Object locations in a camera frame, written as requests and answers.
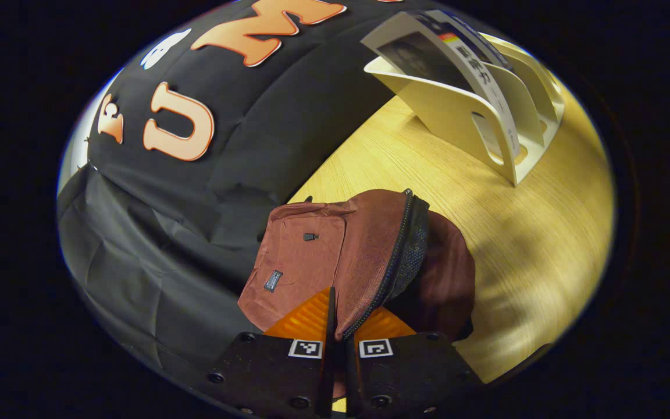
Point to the maroon schoolbag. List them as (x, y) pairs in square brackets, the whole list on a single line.
[(312, 262)]

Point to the white bookshelf rack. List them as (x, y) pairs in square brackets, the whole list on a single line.
[(445, 110)]

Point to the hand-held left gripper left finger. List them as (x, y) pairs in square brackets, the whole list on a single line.
[(271, 372)]

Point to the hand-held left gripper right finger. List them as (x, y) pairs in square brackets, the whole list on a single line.
[(405, 372)]

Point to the white-spine book grey photo cover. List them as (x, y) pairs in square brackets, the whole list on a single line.
[(422, 55)]

